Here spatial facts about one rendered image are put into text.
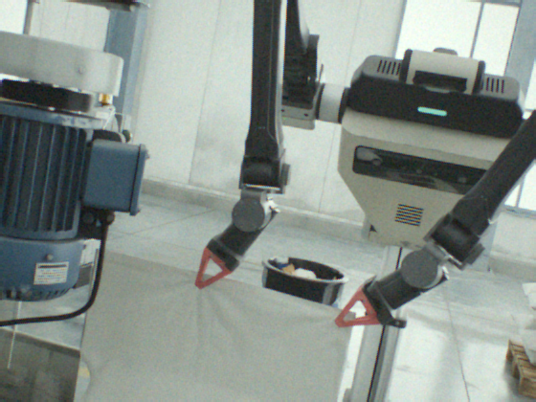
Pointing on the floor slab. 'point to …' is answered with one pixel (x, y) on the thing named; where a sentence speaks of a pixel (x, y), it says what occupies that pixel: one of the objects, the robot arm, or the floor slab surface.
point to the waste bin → (324, 294)
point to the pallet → (522, 368)
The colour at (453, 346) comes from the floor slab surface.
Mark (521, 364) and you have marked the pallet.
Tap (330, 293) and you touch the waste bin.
